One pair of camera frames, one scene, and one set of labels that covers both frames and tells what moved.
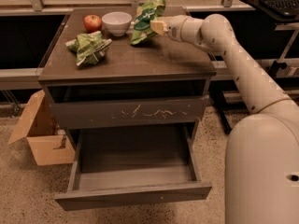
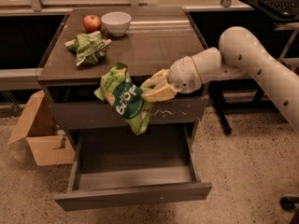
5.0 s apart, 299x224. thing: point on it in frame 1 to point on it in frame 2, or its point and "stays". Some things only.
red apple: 92,23 stays
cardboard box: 49,142 stays
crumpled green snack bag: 90,48 stays
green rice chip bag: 145,13 to 130,101
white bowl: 117,22 stays
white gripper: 174,28 to 183,75
